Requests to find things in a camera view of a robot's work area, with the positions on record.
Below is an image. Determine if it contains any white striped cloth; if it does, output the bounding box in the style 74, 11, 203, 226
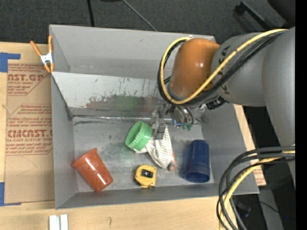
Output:
135, 126, 177, 172

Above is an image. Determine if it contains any green ribbed cup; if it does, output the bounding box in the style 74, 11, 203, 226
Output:
125, 120, 153, 151

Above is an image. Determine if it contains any dark blue plastic cup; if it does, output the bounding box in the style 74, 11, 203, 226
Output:
185, 139, 211, 184

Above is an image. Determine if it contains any yellow tape measure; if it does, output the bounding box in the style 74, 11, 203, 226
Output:
133, 164, 158, 189

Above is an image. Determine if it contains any orange plastic cup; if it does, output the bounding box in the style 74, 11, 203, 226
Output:
71, 148, 114, 193

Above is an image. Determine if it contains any grey metal bin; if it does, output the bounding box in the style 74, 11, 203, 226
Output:
48, 24, 260, 210

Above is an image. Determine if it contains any brown cardboard board red print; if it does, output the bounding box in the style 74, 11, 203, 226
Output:
0, 41, 267, 206

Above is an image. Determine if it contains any black cylinder on white bracket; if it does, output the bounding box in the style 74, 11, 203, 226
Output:
199, 97, 227, 124

